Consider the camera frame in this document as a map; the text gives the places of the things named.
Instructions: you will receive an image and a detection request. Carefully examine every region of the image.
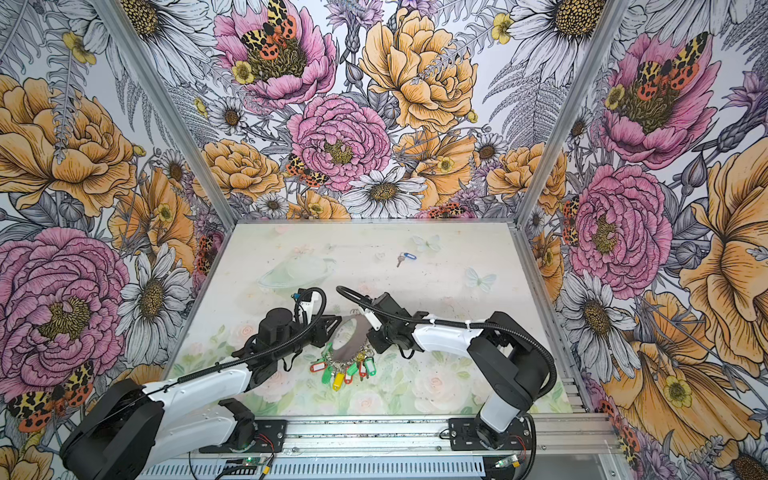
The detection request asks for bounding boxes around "green circuit board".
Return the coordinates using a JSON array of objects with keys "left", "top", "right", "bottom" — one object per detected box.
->
[{"left": 218, "top": 457, "right": 274, "bottom": 479}]

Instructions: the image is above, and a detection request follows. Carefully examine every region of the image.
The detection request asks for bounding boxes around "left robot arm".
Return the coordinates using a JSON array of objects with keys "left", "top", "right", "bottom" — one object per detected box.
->
[{"left": 60, "top": 308, "right": 342, "bottom": 479}]

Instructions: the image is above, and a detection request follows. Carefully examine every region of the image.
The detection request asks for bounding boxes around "aluminium front rail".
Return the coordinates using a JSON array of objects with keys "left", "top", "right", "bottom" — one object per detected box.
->
[{"left": 104, "top": 412, "right": 625, "bottom": 460}]

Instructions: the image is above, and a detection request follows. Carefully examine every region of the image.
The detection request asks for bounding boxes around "right black cable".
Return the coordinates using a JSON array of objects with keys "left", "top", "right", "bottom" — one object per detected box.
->
[{"left": 335, "top": 284, "right": 559, "bottom": 397}]

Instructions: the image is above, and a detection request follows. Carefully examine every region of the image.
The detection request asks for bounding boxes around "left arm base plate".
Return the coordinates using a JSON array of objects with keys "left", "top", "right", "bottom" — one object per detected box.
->
[{"left": 199, "top": 419, "right": 288, "bottom": 454}]

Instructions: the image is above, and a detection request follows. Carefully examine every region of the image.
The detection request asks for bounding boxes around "yellow key tag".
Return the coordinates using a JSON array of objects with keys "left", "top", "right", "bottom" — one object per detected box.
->
[{"left": 331, "top": 372, "right": 347, "bottom": 392}]

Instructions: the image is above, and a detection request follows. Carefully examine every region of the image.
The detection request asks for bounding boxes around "key with blue tag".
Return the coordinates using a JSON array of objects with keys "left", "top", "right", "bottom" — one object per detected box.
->
[{"left": 397, "top": 252, "right": 417, "bottom": 267}]

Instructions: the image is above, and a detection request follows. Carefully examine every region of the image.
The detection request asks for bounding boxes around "black cable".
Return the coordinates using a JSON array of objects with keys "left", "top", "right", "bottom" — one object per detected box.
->
[
  {"left": 143, "top": 286, "right": 328, "bottom": 397},
  {"left": 335, "top": 284, "right": 559, "bottom": 397}
]

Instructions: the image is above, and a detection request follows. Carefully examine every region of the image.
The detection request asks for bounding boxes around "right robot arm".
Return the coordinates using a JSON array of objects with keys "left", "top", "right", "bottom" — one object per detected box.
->
[{"left": 357, "top": 293, "right": 558, "bottom": 449}]

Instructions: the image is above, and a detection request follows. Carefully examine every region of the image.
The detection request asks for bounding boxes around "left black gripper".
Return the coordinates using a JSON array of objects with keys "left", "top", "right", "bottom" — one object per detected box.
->
[{"left": 276, "top": 313, "right": 342, "bottom": 359}]

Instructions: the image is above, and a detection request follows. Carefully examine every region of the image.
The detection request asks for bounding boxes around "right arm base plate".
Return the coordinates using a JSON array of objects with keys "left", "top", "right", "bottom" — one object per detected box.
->
[{"left": 447, "top": 417, "right": 534, "bottom": 451}]

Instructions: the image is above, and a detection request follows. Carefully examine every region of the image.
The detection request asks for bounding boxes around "large metal key ring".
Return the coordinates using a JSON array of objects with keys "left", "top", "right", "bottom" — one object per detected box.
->
[{"left": 323, "top": 314, "right": 376, "bottom": 367}]

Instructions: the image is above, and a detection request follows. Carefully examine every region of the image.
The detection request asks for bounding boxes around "left black cable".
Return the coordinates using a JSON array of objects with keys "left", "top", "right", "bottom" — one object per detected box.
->
[{"left": 143, "top": 286, "right": 328, "bottom": 397}]

